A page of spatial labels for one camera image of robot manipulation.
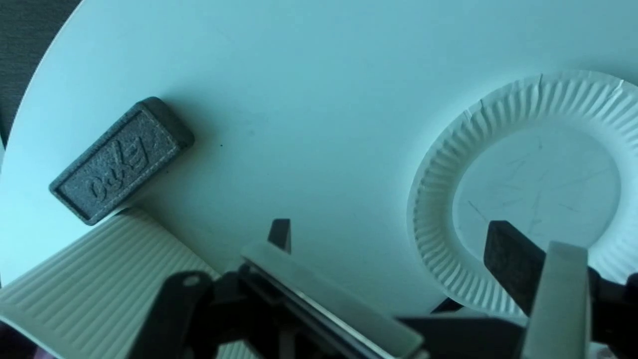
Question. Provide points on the gripper right finger with silver pad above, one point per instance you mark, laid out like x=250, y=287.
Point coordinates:
x=551, y=285

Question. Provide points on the white ribbed storage bin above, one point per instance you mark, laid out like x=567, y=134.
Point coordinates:
x=90, y=299

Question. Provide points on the black rectangular eraser block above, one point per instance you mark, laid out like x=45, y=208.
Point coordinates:
x=122, y=160

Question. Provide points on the gripper left finger with silver pad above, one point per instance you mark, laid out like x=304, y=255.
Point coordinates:
x=342, y=319

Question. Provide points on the white paper plate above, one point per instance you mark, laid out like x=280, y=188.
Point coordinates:
x=553, y=154

